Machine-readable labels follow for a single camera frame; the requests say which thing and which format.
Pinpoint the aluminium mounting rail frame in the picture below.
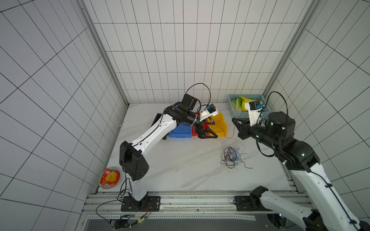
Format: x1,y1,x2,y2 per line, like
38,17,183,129
76,189,323,231

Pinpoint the black plastic bin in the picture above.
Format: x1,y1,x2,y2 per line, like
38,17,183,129
151,113,168,140

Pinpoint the red plastic bin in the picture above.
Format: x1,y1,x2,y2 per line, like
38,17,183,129
191,122,209,137

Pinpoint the blue plastic bin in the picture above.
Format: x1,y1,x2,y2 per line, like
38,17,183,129
169,123,192,138

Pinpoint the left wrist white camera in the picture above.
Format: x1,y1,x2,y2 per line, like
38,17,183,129
199,104,219,121

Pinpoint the yellow plastic bin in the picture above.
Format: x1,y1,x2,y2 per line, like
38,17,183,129
207,113,227,137

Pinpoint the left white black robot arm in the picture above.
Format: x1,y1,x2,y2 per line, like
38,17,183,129
119,93,218,202

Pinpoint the coloured cable bundle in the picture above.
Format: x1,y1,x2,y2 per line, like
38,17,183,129
220,146,253,170

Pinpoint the light blue mesh basket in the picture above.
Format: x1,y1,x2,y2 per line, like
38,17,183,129
227,94,265,118

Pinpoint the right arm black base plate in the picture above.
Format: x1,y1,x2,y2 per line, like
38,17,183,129
233,186,271,212

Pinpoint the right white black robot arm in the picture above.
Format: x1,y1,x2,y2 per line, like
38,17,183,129
232,112,370,231

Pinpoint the toy napa cabbage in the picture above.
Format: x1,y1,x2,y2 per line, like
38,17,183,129
238,96,253,112

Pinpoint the green lettuce toy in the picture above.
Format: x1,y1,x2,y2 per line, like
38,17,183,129
230,96,243,112

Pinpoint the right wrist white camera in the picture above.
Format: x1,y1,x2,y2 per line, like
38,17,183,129
244,101,264,127

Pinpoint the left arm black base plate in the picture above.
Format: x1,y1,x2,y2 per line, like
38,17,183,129
121,195,161,212

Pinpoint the red yellow snack bag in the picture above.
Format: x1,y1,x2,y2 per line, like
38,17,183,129
99,167,120,189

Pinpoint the wrist white camera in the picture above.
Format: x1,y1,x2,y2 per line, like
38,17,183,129
244,101,264,127
199,104,219,121

